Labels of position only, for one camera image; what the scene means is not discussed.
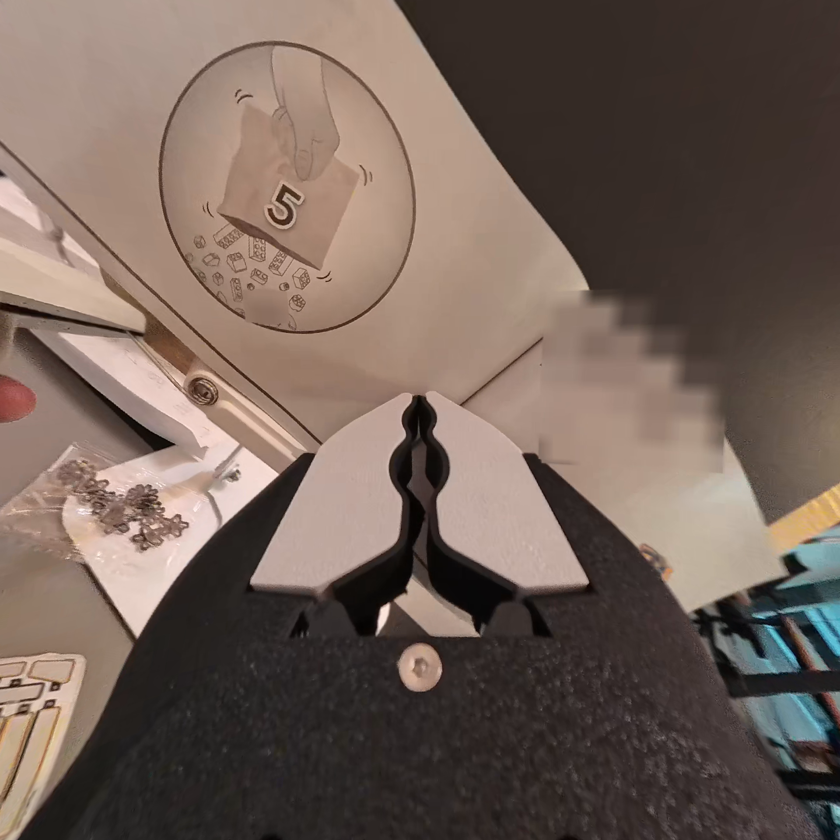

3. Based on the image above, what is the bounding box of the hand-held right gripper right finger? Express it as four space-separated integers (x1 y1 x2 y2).
420 390 592 599

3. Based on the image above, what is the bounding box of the sticker sheet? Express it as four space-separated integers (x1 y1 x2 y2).
0 653 88 840

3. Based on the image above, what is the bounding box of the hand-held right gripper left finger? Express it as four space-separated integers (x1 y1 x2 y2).
248 392 422 599

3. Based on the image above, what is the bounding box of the white book stand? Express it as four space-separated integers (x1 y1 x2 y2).
0 141 317 641

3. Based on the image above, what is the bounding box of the clear bag of dark bricks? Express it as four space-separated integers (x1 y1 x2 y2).
0 443 223 580

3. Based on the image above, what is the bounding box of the person's left hand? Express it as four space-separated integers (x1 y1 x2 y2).
0 375 38 425

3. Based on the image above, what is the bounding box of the instruction booklet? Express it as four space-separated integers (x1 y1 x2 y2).
0 0 793 641

